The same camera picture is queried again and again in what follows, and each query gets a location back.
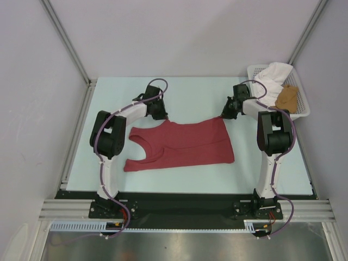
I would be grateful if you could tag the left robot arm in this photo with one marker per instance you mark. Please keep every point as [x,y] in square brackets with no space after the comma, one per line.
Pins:
[108,140]

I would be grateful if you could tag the white plastic basket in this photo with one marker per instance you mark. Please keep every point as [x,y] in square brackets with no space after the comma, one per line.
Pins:
[303,109]

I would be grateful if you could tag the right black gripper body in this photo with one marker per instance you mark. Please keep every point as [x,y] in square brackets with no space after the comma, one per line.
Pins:
[233,112]

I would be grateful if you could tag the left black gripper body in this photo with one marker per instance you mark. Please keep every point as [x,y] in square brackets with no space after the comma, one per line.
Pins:
[159,105]

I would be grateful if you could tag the right aluminium frame post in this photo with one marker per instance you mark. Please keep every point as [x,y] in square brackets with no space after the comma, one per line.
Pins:
[309,28]

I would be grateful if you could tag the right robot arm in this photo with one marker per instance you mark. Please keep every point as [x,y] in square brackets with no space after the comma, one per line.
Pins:
[276,137]

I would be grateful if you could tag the aluminium frame post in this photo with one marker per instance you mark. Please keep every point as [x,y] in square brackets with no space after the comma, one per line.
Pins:
[89,85]
[309,28]

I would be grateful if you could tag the left aluminium frame post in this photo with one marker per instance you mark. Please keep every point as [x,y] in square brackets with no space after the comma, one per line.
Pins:
[89,85]

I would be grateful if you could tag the red tank top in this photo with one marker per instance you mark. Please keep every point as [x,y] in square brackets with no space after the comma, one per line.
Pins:
[172,145]

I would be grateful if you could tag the white cable duct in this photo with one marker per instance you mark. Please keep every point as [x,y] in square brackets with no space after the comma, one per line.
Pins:
[113,227]

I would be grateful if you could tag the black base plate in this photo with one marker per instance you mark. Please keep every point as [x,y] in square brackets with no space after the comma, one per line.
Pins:
[145,210]

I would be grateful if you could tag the tan tank top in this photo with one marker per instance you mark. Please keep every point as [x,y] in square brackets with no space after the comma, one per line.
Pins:
[287,99]

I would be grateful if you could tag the white tank top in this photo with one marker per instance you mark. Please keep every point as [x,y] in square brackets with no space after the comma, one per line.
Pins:
[269,82]

